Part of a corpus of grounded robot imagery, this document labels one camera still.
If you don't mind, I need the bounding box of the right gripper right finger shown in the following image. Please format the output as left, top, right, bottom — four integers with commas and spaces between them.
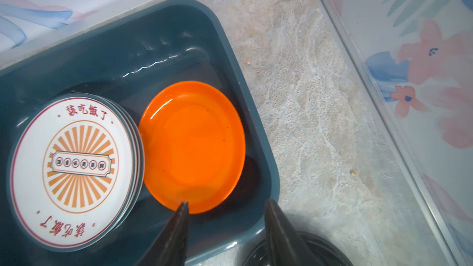
264, 199, 325, 266

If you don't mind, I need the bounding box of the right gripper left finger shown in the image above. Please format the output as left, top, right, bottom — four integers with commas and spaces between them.
136, 202, 190, 266

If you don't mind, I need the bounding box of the orange plastic plate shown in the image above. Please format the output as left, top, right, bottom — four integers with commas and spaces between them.
139, 81, 246, 214

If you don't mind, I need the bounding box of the orange sunburst plate top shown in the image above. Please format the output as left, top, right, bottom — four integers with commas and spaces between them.
7, 93, 136, 252

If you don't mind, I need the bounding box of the white plate green red rim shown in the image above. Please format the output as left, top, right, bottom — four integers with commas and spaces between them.
109, 100, 145, 229

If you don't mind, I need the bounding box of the black round plate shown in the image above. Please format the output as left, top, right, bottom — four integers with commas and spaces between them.
242, 231, 353, 266

